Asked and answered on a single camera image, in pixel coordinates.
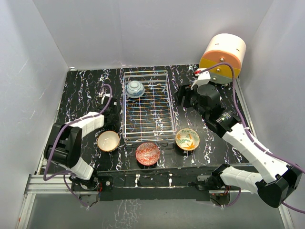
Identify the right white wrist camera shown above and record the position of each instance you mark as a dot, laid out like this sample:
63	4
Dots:
203	77

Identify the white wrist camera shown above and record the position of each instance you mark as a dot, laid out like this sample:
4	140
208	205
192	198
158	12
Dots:
203	77
104	98

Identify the cream bowl leaf pattern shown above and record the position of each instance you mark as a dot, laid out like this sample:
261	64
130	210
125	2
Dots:
187	139

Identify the white bowl brown rim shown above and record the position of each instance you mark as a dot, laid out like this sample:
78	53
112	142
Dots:
108	141

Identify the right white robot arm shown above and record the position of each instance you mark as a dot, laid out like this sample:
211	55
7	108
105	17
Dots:
274	181

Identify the silver wire dish rack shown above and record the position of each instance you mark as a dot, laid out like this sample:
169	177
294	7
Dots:
149	118

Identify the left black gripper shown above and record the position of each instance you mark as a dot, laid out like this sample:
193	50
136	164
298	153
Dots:
115	119

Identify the blue white patterned bowl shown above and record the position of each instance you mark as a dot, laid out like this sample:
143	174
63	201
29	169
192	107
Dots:
134	89

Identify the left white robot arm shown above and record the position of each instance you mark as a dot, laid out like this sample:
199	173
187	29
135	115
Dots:
64	143

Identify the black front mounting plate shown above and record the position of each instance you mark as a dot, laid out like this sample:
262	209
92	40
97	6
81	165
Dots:
154	183

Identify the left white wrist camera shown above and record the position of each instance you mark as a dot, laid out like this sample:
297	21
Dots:
104	98

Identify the red patterned bowl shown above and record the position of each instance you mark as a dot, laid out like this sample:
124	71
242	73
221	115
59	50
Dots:
147	154

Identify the pastel round drawer cabinet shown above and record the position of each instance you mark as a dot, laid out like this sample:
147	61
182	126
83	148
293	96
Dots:
224	47

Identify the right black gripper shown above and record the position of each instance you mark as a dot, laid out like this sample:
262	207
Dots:
184	90

